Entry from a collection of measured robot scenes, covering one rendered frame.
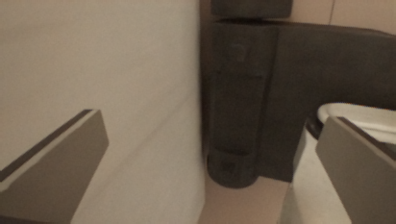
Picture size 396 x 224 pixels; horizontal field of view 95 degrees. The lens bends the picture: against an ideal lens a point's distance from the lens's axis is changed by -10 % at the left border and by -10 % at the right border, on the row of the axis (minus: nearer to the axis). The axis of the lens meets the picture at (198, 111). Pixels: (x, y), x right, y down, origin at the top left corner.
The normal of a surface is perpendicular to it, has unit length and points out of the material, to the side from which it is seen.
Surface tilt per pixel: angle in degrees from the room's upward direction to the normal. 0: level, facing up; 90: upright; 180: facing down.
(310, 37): 0
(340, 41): 0
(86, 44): 90
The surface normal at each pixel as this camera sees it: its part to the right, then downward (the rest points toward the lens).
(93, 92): 0.94, 0.13
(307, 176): 0.00, -0.87
